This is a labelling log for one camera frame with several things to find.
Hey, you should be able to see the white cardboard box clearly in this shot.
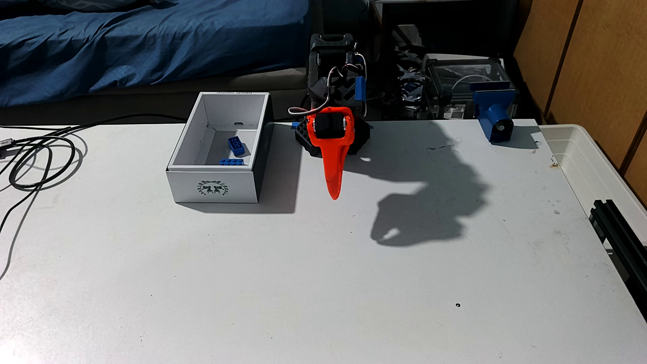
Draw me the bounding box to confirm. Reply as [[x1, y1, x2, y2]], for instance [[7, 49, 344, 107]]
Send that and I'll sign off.
[[166, 91, 275, 204]]

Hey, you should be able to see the grey mattress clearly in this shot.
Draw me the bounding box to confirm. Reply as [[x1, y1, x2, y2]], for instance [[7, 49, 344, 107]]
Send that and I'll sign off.
[[0, 67, 310, 127]]

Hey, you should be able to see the clear plastic case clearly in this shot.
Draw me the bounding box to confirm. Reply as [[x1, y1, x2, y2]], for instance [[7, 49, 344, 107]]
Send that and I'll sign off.
[[422, 53, 514, 121]]

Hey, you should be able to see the blue duvet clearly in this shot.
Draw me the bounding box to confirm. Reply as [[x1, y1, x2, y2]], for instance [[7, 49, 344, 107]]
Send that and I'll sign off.
[[0, 0, 310, 107]]

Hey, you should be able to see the white plastic bin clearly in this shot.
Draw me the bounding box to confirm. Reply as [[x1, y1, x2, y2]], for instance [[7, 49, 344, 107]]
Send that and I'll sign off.
[[539, 124, 647, 244]]

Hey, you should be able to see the wooden cabinet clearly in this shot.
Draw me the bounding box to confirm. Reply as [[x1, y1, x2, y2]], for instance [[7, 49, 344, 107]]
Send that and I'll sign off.
[[512, 0, 647, 208]]

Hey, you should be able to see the black aluminium extrusion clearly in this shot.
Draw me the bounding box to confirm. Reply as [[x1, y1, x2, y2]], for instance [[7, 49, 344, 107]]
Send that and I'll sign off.
[[588, 199, 647, 320]]

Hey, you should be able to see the blue printed clamp mount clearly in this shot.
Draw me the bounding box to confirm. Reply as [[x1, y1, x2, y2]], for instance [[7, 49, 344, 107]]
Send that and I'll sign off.
[[470, 83, 518, 144]]

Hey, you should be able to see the black coiled cable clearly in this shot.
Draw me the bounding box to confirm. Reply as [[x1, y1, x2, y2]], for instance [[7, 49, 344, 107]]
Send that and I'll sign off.
[[0, 114, 188, 281]]

